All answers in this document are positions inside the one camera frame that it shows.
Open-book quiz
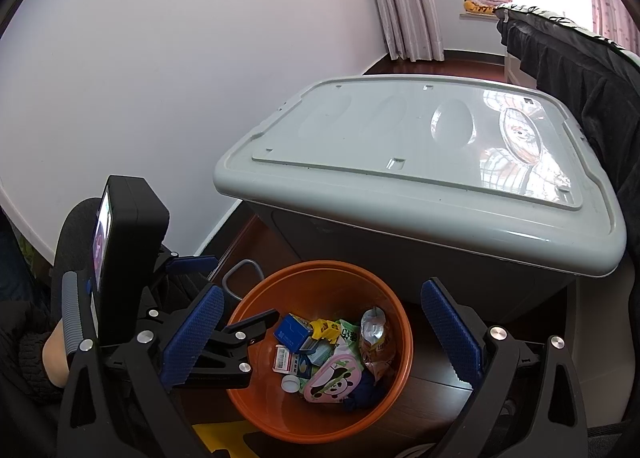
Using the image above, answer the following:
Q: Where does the grey wire handle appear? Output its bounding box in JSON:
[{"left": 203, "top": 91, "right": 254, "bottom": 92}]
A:
[{"left": 221, "top": 259, "right": 263, "bottom": 301}]

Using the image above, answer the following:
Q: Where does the blue cookie box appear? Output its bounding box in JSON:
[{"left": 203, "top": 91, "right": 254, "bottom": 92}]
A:
[{"left": 273, "top": 314, "right": 313, "bottom": 351}]

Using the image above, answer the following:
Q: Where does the person's left forearm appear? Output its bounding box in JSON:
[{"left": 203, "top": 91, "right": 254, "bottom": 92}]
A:
[{"left": 0, "top": 303, "right": 71, "bottom": 404}]

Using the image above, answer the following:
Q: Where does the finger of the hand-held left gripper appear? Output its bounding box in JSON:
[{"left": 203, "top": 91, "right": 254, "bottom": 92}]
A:
[
  {"left": 157, "top": 245, "right": 221, "bottom": 289},
  {"left": 187, "top": 308, "right": 279, "bottom": 389}
]

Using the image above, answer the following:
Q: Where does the bed with black skirt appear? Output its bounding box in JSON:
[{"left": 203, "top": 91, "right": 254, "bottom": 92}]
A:
[{"left": 495, "top": 2, "right": 640, "bottom": 249}]

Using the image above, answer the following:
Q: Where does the yellow plastic object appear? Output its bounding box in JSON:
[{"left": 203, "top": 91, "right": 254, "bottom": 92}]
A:
[{"left": 192, "top": 420, "right": 261, "bottom": 458}]

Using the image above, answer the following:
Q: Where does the yellow snack bag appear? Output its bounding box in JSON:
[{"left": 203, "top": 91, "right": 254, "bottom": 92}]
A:
[{"left": 359, "top": 307, "right": 393, "bottom": 379}]

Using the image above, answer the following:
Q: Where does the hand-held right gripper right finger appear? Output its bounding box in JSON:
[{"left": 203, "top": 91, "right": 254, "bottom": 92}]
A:
[{"left": 420, "top": 277, "right": 588, "bottom": 458}]

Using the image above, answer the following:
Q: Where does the yellow plastic toy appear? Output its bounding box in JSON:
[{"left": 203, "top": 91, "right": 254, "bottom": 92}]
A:
[{"left": 310, "top": 319, "right": 342, "bottom": 344}]

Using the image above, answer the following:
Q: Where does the green and pink packet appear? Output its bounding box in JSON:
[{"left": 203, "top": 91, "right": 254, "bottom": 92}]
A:
[{"left": 301, "top": 319, "right": 367, "bottom": 404}]

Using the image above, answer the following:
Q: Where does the grey plastic storage box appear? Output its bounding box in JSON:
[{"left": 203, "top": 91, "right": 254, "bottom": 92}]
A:
[{"left": 212, "top": 76, "right": 628, "bottom": 311}]

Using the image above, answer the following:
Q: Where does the orange plastic bin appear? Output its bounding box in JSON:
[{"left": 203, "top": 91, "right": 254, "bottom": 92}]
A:
[{"left": 225, "top": 261, "right": 415, "bottom": 444}]

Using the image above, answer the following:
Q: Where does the blue and white carton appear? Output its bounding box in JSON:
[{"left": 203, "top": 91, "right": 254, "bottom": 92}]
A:
[{"left": 272, "top": 345, "right": 313, "bottom": 379}]

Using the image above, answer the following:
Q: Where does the blue cloth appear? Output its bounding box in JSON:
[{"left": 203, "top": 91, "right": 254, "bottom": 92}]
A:
[{"left": 342, "top": 368, "right": 388, "bottom": 411}]

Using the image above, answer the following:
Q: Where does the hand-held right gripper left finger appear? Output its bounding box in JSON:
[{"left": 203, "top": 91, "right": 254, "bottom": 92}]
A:
[{"left": 56, "top": 285, "right": 227, "bottom": 458}]

